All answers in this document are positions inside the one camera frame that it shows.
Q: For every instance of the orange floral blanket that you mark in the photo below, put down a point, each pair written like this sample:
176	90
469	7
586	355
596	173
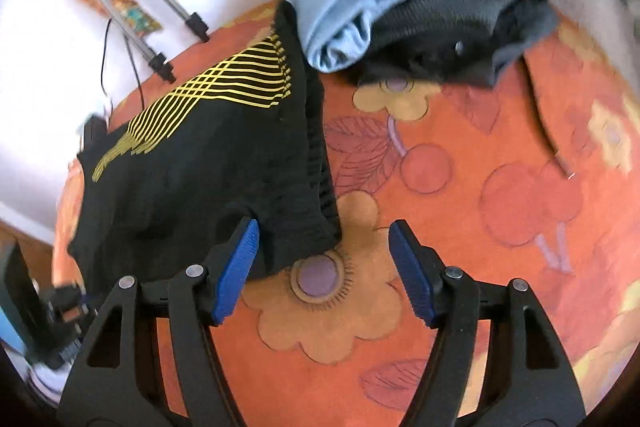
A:
475	217

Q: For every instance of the black device on floor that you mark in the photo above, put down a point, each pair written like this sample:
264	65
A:
40	307

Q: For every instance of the black shirt with yellow print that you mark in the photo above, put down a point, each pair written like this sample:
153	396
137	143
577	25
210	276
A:
200	157

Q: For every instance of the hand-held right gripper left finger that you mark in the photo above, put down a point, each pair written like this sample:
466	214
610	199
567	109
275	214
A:
235	269

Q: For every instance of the dark grey folded pants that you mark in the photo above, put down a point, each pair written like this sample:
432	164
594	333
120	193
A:
450	37

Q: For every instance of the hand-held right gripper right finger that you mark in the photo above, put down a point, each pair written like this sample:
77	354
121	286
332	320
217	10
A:
417	274

